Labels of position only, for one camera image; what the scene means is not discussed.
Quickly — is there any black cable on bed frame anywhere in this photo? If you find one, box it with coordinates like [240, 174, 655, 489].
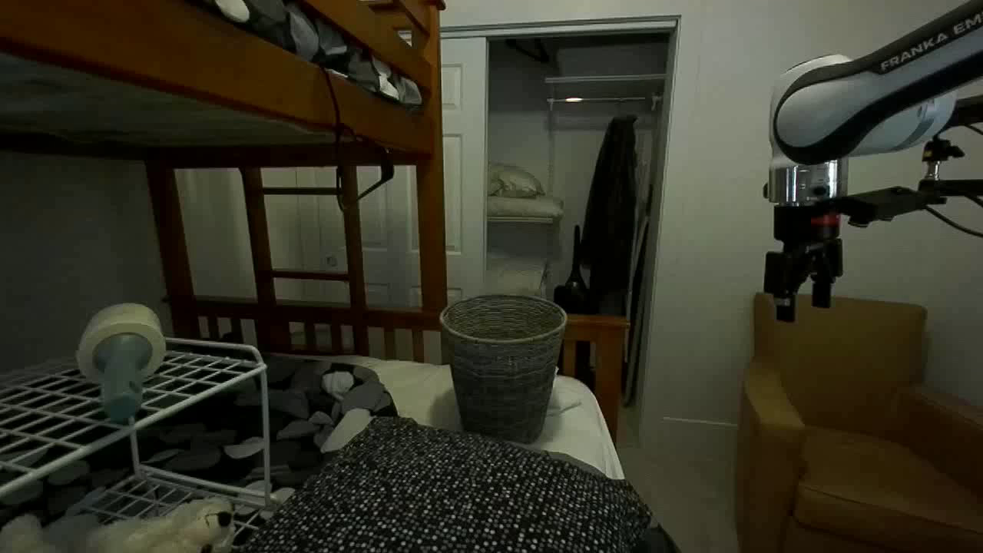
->
[324, 64, 401, 207]

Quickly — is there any dark bag in closet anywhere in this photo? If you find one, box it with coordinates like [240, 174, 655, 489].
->
[549, 224, 601, 318]

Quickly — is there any white mattress sheet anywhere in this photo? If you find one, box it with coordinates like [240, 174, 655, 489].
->
[350, 349, 627, 481]

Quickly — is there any white closet shelf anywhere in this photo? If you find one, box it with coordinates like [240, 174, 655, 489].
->
[541, 71, 670, 103]

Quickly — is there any patterned bunk bedding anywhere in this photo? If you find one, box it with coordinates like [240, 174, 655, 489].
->
[209, 0, 432, 110]

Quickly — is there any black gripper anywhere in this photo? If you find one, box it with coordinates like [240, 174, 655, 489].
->
[761, 201, 847, 326]

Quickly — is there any white folded bedding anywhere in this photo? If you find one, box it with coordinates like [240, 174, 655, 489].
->
[485, 195, 570, 226]

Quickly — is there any white wire rack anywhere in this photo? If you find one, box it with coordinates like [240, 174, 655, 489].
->
[0, 336, 277, 537]

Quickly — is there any white fluffy plush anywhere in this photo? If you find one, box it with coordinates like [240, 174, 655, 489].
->
[0, 498, 240, 553]

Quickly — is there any mustard yellow armchair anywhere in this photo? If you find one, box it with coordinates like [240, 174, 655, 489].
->
[734, 293, 983, 553]

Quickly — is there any black white dotted blanket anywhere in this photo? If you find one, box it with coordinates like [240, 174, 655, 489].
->
[237, 413, 662, 553]

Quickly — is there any white open door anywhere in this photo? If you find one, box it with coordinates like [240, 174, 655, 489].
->
[440, 33, 493, 308]

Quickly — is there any dark hanging coat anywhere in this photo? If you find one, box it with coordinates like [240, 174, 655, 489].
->
[579, 115, 647, 318]

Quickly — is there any white lint roller teal handle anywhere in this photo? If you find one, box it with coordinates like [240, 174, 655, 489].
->
[73, 302, 169, 426]

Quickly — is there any black camera stand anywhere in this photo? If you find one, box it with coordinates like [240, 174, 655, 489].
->
[913, 96, 983, 241]

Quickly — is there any white pillow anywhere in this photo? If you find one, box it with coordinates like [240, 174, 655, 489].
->
[485, 162, 549, 203]

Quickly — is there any woven grey trash can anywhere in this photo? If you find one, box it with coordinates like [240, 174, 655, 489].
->
[436, 293, 571, 447]

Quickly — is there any wooden bunk bed frame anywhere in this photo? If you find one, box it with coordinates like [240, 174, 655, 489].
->
[0, 0, 452, 363]

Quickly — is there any wooden bedside stand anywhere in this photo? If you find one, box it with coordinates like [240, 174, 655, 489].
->
[559, 311, 633, 443]

